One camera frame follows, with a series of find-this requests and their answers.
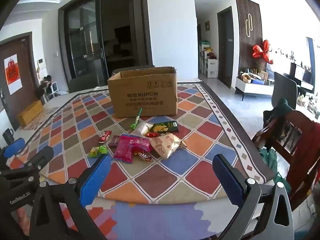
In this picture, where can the yellow green candy packet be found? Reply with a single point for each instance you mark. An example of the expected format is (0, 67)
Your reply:
(93, 152)

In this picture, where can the white hallway shelf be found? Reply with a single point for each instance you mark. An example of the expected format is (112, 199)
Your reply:
(210, 67)

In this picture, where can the black mug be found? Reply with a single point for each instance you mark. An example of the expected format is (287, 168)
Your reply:
(8, 137)

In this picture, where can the white stool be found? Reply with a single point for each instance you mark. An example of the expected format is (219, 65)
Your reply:
(53, 90)

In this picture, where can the red and white door poster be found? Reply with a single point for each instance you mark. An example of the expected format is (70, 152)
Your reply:
(12, 75)

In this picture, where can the red striped candy packet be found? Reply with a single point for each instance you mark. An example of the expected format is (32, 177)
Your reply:
(145, 157)

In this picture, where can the white low cabinet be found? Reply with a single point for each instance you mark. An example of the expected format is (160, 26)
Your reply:
(250, 88)

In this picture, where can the glass sliding door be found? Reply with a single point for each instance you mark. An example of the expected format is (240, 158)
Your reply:
(82, 42)

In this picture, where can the dark interior door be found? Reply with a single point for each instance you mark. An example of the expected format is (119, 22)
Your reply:
(225, 50)

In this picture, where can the clutter of small boxes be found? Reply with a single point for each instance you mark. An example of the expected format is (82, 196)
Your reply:
(252, 77)

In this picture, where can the pink snack packet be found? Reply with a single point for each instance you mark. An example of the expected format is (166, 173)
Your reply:
(127, 147)

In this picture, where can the dark slatted wall panel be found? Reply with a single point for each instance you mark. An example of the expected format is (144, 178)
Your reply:
(241, 45)

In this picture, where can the beige biscuit packet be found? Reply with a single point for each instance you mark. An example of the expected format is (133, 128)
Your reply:
(166, 146)

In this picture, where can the small wall picture frame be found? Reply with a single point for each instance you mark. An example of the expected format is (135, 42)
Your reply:
(207, 26)

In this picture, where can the red foil balloon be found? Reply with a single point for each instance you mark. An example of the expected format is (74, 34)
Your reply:
(257, 51)

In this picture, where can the colourful diamond pattern tablecloth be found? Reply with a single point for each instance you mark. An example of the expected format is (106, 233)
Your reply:
(200, 140)

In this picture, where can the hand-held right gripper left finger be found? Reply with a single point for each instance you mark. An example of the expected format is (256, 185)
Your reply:
(96, 178)

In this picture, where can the brown cardboard box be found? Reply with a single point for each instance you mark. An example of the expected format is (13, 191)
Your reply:
(142, 97)

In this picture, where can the brown snack packet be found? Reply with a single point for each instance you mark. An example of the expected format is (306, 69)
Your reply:
(113, 141)

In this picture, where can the bright green candy packet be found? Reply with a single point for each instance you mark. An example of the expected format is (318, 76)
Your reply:
(103, 150)

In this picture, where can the dark green cracker packet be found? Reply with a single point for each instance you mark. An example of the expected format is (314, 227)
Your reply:
(166, 126)

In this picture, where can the red brown wooden chair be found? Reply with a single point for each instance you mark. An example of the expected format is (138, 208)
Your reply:
(300, 135)

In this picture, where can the brown entrance door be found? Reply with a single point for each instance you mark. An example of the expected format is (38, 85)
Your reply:
(26, 100)

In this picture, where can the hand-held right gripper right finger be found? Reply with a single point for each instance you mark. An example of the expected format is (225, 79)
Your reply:
(227, 180)

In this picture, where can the yellow wooden box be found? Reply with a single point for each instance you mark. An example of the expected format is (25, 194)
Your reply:
(28, 112)

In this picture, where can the dark bundle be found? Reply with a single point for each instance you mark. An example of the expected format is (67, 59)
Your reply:
(43, 85)

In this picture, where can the white wall intercom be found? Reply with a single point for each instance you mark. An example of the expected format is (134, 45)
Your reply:
(41, 63)

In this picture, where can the green lollipop stick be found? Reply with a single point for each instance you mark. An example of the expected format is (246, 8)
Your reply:
(136, 121)

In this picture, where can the small red snack packet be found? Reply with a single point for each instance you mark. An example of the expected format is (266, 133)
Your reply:
(153, 135)

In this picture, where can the dark green garment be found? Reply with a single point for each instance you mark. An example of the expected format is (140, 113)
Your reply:
(282, 106)

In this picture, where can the white snack packet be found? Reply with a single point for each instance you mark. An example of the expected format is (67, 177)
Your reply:
(142, 129)

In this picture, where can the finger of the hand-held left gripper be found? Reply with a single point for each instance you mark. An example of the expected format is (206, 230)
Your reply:
(15, 148)
(41, 155)

